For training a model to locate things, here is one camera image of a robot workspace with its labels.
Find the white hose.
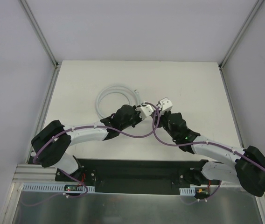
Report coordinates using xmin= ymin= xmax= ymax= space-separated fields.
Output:
xmin=96 ymin=85 xmax=142 ymax=119

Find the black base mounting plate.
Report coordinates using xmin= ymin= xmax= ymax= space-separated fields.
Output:
xmin=27 ymin=157 xmax=251 ymax=194

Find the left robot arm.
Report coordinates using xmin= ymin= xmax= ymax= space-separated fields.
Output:
xmin=31 ymin=105 xmax=153 ymax=182

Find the right aluminium frame post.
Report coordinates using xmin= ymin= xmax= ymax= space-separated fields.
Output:
xmin=218 ymin=0 xmax=265 ymax=70

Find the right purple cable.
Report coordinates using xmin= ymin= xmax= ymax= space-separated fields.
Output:
xmin=152 ymin=109 xmax=265 ymax=206

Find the left white cable duct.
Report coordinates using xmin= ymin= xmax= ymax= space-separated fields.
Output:
xmin=22 ymin=183 xmax=95 ymax=194

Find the right white cable duct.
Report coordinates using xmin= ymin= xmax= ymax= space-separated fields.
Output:
xmin=179 ymin=187 xmax=196 ymax=196

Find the white cable duct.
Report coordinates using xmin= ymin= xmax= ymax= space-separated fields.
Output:
xmin=179 ymin=187 xmax=196 ymax=196
xmin=22 ymin=183 xmax=95 ymax=194

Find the aluminium frame post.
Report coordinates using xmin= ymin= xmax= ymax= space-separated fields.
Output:
xmin=218 ymin=0 xmax=265 ymax=70
xmin=18 ymin=0 xmax=62 ymax=68

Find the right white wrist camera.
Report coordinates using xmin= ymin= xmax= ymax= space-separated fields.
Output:
xmin=157 ymin=98 xmax=173 ymax=114

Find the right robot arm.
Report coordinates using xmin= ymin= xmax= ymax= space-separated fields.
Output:
xmin=154 ymin=110 xmax=265 ymax=197

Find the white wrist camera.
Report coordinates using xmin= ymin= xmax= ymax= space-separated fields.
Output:
xmin=136 ymin=105 xmax=154 ymax=120
xmin=157 ymin=98 xmax=173 ymax=114

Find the left aluminium frame post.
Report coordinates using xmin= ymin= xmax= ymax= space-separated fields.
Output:
xmin=18 ymin=0 xmax=62 ymax=68

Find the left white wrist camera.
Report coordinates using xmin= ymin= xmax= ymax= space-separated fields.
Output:
xmin=136 ymin=105 xmax=154 ymax=120

